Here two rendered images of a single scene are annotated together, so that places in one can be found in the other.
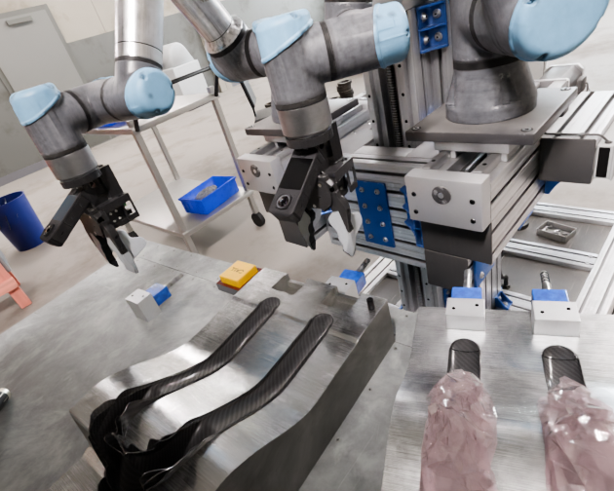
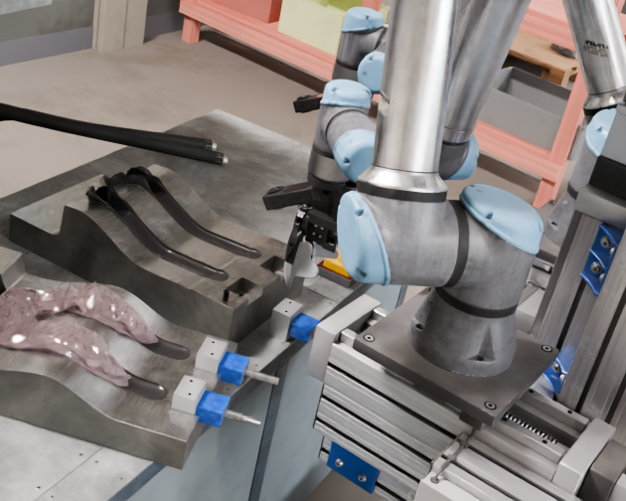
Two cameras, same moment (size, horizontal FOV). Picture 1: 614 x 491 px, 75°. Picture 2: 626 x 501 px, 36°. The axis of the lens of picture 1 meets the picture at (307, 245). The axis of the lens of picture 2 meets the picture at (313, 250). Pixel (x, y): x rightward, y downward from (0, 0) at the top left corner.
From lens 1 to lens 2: 1.45 m
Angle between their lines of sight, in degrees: 58
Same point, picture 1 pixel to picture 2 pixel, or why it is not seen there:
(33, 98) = (350, 19)
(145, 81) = (368, 62)
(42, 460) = not seen: hidden behind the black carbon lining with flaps
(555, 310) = (190, 387)
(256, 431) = (118, 234)
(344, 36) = (334, 127)
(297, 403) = (143, 259)
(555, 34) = (343, 247)
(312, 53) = (324, 119)
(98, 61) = not seen: outside the picture
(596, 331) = (173, 418)
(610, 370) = (133, 408)
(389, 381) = not seen: hidden behind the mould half
